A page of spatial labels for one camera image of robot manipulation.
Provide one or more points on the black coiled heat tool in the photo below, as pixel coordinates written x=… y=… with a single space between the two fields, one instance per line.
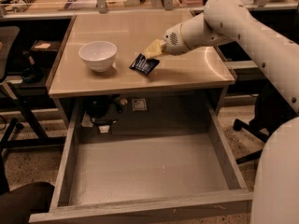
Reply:
x=22 y=5

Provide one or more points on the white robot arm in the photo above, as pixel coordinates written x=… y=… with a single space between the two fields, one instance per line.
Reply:
x=276 y=190

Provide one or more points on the blue rxbar snack bar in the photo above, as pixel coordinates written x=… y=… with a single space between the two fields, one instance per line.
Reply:
x=143 y=65

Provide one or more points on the beige top counter cabinet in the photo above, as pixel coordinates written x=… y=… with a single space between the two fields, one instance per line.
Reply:
x=131 y=32

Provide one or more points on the open grey wooden drawer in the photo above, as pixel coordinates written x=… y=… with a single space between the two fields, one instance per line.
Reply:
x=179 y=168

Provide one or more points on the black box with label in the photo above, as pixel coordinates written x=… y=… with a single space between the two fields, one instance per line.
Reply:
x=44 y=52

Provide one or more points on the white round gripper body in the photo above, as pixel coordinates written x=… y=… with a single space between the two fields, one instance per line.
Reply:
x=172 y=43

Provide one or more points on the grey office chair left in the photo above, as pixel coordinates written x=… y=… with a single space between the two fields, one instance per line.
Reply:
x=8 y=35

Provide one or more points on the white ceramic bowl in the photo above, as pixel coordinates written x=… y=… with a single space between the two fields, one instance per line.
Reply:
x=98 y=55

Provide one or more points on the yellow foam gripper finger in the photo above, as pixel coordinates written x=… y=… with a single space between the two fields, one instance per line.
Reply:
x=154 y=49

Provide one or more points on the black office chair right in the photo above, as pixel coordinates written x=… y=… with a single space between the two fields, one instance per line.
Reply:
x=267 y=114

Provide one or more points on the dark round object bottom left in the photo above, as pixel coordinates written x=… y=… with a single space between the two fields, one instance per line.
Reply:
x=18 y=205

